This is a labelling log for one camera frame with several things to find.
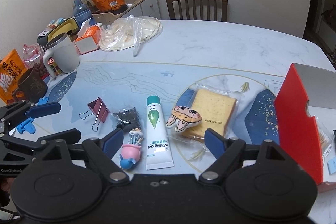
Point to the blue rubber glove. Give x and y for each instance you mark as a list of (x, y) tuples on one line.
[(27, 125)]

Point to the bag of flatbreads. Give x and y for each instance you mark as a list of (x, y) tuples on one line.
[(130, 32)]

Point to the bag of red dates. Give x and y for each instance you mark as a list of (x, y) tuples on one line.
[(33, 58)]

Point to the cotton swabs bag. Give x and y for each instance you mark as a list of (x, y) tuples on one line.
[(325, 138)]

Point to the orange white tissue box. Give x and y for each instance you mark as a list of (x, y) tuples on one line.
[(88, 37)]

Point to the colourful cube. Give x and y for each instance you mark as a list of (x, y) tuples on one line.
[(55, 68)]

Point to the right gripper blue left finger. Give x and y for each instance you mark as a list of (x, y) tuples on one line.
[(112, 142)]

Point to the black beads plastic bag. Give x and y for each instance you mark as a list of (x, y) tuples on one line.
[(128, 119)]

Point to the brown ceramic mug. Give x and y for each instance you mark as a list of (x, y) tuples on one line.
[(32, 86)]

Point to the wooden chair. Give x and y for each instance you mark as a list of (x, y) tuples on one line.
[(210, 10)]

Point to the light blue card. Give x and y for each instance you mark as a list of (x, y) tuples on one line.
[(331, 164)]

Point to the maroon binder clip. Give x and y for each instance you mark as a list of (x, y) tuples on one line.
[(98, 109)]

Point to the red white cardboard box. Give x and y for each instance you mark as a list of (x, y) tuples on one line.
[(306, 94)]

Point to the yellow black lunch box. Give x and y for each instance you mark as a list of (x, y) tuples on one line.
[(68, 26)]

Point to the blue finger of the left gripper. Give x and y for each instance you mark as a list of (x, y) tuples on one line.
[(71, 136), (43, 110)]

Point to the white travel mug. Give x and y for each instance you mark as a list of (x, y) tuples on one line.
[(63, 52)]

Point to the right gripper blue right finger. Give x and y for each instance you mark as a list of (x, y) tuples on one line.
[(215, 143)]

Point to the blue glass bottle red cap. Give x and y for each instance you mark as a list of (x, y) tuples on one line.
[(81, 12)]

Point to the white side cabinet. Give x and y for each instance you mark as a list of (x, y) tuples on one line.
[(138, 8)]

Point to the orange snack bag left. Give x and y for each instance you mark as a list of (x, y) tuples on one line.
[(12, 68)]

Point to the toast bread slice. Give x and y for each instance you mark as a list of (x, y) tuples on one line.
[(216, 108)]

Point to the white cooling gel tube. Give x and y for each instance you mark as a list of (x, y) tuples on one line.
[(158, 150)]

